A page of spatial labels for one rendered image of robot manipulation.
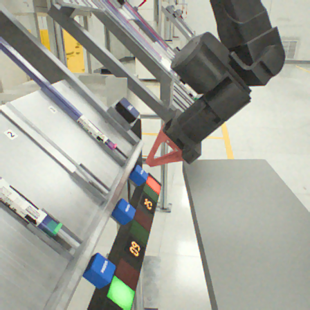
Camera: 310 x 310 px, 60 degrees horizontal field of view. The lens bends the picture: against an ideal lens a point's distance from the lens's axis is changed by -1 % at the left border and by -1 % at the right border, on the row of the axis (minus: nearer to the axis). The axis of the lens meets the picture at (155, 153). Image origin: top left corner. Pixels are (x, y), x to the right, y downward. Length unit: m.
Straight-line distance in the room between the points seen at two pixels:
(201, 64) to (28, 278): 0.32
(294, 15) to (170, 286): 7.63
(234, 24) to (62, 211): 0.34
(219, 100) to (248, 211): 0.28
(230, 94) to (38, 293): 0.34
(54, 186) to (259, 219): 0.40
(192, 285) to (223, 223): 0.69
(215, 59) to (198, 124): 0.10
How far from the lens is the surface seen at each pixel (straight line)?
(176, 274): 1.25
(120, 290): 0.37
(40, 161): 0.38
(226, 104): 0.42
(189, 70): 0.39
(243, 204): 0.62
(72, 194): 0.38
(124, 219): 0.41
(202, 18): 7.92
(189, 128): 0.43
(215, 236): 0.53
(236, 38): 0.44
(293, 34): 8.26
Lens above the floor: 0.95
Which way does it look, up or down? 26 degrees down
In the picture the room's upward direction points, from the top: straight up
